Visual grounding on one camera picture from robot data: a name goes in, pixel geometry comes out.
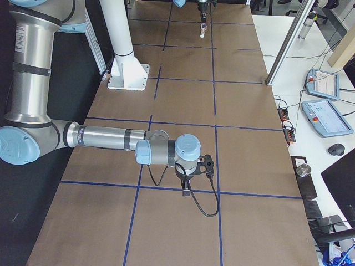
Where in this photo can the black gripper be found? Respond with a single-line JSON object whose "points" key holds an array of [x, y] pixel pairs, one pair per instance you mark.
{"points": [[202, 8], [183, 177]]}

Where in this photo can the white brass PPR fitting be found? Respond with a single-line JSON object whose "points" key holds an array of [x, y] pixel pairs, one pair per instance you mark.
{"points": [[203, 28]]}

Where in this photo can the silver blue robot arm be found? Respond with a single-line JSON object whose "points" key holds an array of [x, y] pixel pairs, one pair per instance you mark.
{"points": [[180, 3], [30, 133]]}

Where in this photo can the white pillar with base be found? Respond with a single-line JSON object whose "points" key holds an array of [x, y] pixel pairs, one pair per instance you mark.
{"points": [[127, 72]]}

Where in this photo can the clear water bottle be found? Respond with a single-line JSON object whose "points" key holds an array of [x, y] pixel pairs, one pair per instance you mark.
{"points": [[311, 18]]}

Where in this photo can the small metal cup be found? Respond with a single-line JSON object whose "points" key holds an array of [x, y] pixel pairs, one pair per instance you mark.
{"points": [[303, 170]]}

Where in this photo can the orange black connector board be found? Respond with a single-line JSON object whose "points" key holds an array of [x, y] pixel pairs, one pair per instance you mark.
{"points": [[283, 114]]}

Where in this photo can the upper teach pendant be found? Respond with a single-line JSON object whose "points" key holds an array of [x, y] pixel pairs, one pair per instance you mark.
{"points": [[322, 83]]}

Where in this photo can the teach pendant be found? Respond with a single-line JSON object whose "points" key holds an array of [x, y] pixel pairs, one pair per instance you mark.
{"points": [[325, 118], [322, 83]]}

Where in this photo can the wooden board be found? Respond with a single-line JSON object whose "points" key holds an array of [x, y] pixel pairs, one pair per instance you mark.
{"points": [[344, 51]]}

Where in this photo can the lower teach pendant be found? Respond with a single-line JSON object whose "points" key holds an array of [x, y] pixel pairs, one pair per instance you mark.
{"points": [[325, 118]]}

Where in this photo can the black monitor corner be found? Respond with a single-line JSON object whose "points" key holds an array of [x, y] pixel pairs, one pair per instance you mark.
{"points": [[339, 179]]}

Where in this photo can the black computer mouse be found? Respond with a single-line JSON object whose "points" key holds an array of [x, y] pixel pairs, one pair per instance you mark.
{"points": [[336, 149]]}

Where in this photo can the blue bag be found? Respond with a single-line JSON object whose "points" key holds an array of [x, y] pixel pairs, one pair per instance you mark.
{"points": [[342, 259]]}

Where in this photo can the aluminium frame post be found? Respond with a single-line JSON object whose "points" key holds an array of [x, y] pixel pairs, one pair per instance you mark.
{"points": [[291, 35]]}

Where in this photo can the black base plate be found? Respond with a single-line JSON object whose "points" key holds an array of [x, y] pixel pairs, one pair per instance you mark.
{"points": [[305, 184]]}

